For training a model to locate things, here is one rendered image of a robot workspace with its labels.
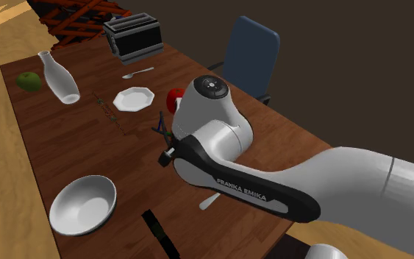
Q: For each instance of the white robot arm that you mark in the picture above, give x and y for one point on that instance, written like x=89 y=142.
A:
x=339 y=179

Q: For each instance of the silver spoon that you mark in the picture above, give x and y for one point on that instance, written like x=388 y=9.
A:
x=135 y=73

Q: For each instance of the blue office chair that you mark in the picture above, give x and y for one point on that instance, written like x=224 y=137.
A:
x=251 y=54

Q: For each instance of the white bottle vase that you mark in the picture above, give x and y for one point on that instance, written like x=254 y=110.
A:
x=59 y=79

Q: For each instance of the long black flat object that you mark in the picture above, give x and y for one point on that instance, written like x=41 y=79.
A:
x=160 y=233

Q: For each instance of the red wooden lattice rack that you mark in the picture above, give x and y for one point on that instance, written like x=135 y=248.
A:
x=74 y=21

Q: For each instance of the thin dark skewer stick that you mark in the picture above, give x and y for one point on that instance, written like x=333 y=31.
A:
x=108 y=113

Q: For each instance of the brown wooden table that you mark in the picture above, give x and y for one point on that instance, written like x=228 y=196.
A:
x=84 y=150

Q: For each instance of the white bowl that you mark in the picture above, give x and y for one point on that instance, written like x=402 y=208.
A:
x=81 y=206

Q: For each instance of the black silver toaster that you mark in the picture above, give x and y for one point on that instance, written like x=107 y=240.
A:
x=138 y=37

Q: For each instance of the white octagonal plate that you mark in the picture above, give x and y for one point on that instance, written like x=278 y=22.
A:
x=134 y=99

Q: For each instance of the red apple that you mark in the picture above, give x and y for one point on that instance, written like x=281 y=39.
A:
x=172 y=98

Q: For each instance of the green apple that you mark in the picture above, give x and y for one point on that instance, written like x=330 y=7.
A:
x=29 y=81

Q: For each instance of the small black white object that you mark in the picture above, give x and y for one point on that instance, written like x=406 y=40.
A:
x=165 y=158

